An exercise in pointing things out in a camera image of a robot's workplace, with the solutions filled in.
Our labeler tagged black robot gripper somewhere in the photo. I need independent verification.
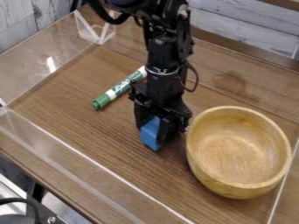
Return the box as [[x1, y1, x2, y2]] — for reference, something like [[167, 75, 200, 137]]
[[129, 68, 192, 145]]

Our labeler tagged blue foam block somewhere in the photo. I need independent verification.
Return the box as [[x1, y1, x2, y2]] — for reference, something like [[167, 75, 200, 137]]
[[140, 116, 162, 151]]

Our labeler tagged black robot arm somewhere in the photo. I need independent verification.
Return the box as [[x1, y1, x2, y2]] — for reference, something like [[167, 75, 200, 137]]
[[88, 0, 195, 151]]

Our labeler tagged light wooden bowl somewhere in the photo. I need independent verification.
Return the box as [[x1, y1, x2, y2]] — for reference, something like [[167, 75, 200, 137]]
[[186, 106, 292, 200]]

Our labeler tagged green dry erase marker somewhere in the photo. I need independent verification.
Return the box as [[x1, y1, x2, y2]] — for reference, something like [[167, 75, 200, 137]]
[[92, 66, 147, 110]]

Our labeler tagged clear acrylic tray wall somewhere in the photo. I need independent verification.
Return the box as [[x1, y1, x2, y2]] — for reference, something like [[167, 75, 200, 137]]
[[0, 9, 299, 224]]

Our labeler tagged black metal table frame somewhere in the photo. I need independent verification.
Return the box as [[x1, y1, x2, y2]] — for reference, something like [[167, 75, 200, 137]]
[[0, 155, 64, 224]]

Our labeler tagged black cable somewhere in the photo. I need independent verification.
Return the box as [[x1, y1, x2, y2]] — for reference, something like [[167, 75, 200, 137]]
[[0, 197, 41, 224]]

